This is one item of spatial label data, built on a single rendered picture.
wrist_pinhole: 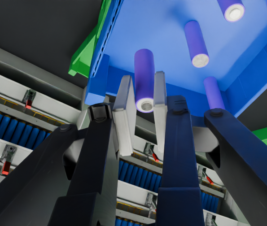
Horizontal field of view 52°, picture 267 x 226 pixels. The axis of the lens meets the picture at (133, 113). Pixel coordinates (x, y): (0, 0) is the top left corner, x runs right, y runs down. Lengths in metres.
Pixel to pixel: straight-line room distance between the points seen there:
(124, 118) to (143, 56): 0.10
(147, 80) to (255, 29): 0.18
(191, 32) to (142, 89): 0.12
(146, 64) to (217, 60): 0.16
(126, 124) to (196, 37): 0.18
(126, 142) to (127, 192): 0.69
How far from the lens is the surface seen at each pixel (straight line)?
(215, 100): 0.36
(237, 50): 0.38
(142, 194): 0.87
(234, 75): 0.40
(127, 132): 0.15
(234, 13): 0.27
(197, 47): 0.29
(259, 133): 1.22
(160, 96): 0.16
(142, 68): 0.23
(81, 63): 0.88
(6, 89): 0.83
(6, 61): 0.91
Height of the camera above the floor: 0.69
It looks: 42 degrees down
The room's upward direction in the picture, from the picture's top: 180 degrees counter-clockwise
